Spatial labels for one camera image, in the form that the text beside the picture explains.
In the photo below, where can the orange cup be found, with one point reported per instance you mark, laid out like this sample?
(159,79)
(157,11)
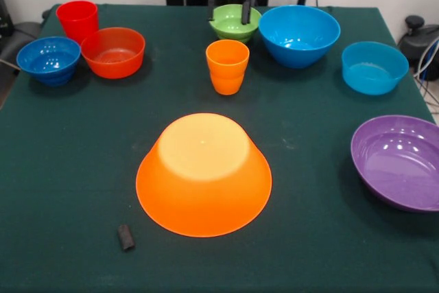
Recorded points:
(227,70)

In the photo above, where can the small black rubber piece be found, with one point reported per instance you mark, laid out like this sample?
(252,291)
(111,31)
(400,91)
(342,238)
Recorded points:
(126,237)

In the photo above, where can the red-orange bowl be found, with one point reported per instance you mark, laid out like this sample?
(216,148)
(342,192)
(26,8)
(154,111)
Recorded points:
(113,56)

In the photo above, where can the small light blue bowl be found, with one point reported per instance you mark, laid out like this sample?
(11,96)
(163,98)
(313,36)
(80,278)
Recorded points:
(375,70)

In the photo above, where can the green bowl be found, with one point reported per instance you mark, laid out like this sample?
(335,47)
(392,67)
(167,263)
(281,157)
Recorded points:
(229,27)

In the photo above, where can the large light blue bowl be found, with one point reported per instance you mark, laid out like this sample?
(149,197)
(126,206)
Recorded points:
(298,35)

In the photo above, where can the large orange bowl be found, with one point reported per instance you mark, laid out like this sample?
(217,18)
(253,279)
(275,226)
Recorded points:
(204,186)

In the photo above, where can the dark blue bowl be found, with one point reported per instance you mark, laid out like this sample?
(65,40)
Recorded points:
(48,61)

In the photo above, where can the purple bowl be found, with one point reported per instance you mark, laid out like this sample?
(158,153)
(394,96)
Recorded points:
(398,166)

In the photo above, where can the red cup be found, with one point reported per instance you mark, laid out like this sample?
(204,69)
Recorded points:
(77,18)

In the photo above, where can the dark green tablecloth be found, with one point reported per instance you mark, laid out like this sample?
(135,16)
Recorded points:
(68,169)

